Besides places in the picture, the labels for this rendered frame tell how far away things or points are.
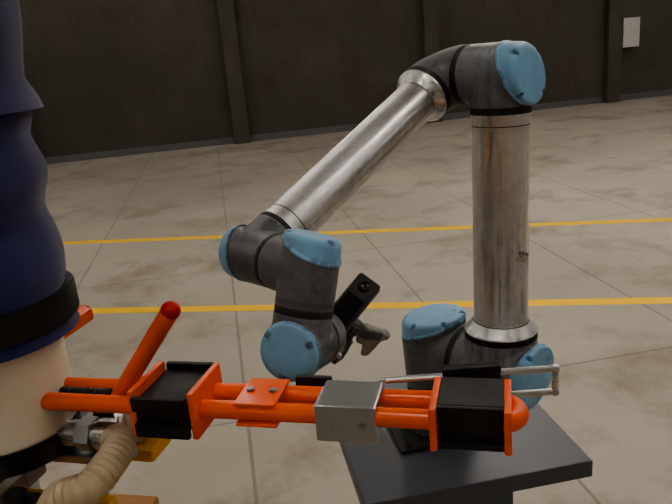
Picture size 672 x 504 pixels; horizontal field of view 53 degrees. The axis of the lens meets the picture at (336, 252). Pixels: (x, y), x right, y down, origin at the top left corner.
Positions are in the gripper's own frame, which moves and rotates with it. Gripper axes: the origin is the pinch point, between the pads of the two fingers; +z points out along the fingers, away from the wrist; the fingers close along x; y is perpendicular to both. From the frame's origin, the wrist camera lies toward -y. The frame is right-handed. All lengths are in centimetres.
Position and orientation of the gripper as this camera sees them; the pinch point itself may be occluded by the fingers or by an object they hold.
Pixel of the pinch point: (359, 310)
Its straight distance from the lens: 132.6
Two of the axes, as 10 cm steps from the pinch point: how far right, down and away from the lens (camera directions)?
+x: 8.1, 5.5, -2.2
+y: -5.1, 8.3, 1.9
